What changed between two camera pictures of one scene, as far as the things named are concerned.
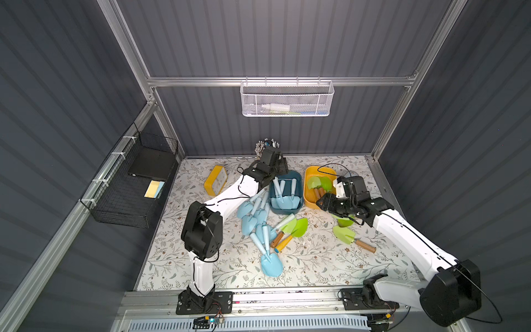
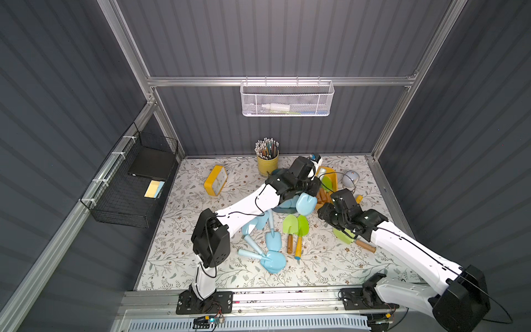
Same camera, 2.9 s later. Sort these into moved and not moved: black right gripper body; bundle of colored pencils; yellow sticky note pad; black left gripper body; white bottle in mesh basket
Moved: black left gripper body; black right gripper body
Not moved: yellow sticky note pad; white bottle in mesh basket; bundle of colored pencils
